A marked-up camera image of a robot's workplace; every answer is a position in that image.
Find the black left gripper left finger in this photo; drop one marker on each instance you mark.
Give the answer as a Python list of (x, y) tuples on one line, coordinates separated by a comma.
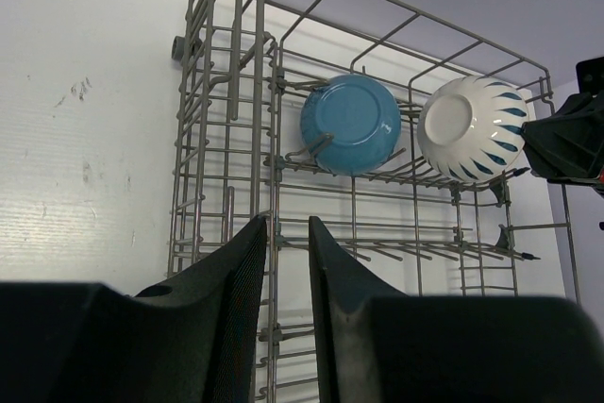
[(189, 338)]

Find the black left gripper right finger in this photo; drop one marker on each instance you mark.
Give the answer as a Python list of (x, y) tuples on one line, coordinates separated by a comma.
[(377, 344)]

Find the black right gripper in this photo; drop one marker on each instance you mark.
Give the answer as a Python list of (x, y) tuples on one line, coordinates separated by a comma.
[(568, 145)]

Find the white bowl orange rim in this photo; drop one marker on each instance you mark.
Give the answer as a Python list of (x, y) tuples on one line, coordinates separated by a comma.
[(470, 129)]

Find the blue bowl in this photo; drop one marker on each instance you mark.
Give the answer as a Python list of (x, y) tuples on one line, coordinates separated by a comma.
[(351, 125)]

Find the grey wire dish rack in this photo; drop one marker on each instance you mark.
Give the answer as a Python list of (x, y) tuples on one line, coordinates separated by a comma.
[(248, 67)]

